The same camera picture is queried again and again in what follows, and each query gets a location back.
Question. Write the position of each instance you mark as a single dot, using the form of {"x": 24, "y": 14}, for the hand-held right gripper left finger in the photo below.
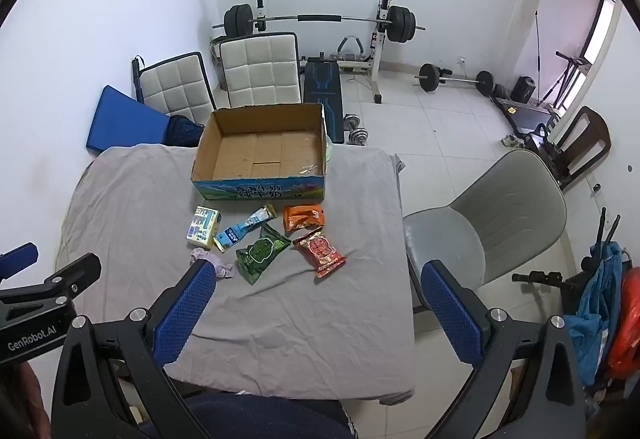
{"x": 185, "y": 314}

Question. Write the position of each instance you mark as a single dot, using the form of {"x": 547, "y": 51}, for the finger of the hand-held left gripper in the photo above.
{"x": 17, "y": 259}
{"x": 75, "y": 274}

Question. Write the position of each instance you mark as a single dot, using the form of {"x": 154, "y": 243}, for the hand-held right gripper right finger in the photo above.
{"x": 450, "y": 314}

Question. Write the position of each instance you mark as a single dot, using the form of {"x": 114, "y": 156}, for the purple scrunchie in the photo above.
{"x": 210, "y": 259}

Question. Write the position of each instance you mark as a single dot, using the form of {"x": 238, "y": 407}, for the yellow tissue pack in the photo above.
{"x": 202, "y": 226}

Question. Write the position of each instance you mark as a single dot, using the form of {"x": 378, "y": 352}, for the green snack packet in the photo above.
{"x": 260, "y": 254}

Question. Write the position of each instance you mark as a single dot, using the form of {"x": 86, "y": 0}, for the blue and white packet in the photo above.
{"x": 242, "y": 229}

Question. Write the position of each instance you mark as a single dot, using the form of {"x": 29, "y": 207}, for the red snack packet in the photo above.
{"x": 321, "y": 251}

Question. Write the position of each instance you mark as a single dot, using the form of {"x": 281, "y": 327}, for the orange snack packet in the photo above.
{"x": 304, "y": 217}

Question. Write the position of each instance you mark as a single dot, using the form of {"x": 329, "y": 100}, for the cardboard box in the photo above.
{"x": 260, "y": 159}

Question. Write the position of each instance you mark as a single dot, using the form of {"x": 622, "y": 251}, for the person's left forearm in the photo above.
{"x": 27, "y": 404}

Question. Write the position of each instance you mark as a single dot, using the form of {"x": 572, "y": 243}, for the grey table cloth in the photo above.
{"x": 310, "y": 329}

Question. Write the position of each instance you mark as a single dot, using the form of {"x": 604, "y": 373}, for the person's dark pants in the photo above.
{"x": 260, "y": 419}

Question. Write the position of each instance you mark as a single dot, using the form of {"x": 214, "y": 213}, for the blue bag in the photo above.
{"x": 597, "y": 309}

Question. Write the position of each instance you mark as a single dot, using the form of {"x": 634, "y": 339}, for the orange round object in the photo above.
{"x": 627, "y": 324}

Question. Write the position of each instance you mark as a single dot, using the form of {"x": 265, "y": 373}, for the dark blue cloth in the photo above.
{"x": 184, "y": 131}

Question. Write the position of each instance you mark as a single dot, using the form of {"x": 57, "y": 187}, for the chrome dumbbell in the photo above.
{"x": 351, "y": 121}
{"x": 359, "y": 135}

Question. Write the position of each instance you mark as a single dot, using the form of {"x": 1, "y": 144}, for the black exercise machine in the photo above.
{"x": 520, "y": 116}

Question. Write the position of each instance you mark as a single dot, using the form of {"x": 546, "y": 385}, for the small white padded chair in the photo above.
{"x": 175, "y": 89}

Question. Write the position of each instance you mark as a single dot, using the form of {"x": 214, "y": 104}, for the dark wooden chair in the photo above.
{"x": 592, "y": 144}

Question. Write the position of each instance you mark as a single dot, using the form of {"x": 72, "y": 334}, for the black speaker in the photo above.
{"x": 523, "y": 90}

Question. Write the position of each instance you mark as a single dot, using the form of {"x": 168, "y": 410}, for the short barbell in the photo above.
{"x": 430, "y": 76}

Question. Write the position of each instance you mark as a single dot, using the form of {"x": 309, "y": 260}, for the black and blue weight bench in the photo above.
{"x": 322, "y": 94}

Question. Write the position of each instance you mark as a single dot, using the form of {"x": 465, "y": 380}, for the large white padded chair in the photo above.
{"x": 257, "y": 69}

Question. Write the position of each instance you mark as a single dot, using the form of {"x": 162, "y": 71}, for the black tripod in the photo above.
{"x": 567, "y": 69}

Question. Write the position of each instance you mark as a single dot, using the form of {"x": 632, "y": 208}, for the white barbell rack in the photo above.
{"x": 382, "y": 49}

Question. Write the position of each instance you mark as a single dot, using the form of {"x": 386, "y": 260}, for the window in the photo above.
{"x": 602, "y": 44}

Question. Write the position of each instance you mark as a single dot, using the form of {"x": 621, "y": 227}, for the long barbell with black plates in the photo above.
{"x": 320, "y": 18}

